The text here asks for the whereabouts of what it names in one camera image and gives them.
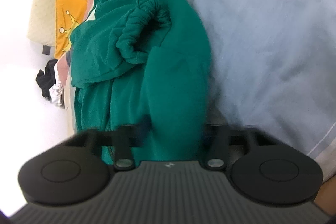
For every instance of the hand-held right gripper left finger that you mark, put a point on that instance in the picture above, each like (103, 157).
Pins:
(124, 145)

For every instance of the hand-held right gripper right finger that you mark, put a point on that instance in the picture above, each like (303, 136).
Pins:
(216, 145)

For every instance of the green sweatshirt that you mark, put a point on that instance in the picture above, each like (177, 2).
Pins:
(162, 77)

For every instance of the white clothes pile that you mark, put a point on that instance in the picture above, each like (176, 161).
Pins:
(56, 94)

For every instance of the black clothes pile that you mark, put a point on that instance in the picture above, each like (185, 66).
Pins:
(47, 79)

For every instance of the patchwork quilt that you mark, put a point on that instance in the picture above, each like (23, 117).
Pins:
(262, 43)

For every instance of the yellow crown pillow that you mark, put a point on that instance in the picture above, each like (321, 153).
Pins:
(68, 3)

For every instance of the dark wall switch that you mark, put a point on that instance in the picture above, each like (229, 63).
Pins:
(47, 50)

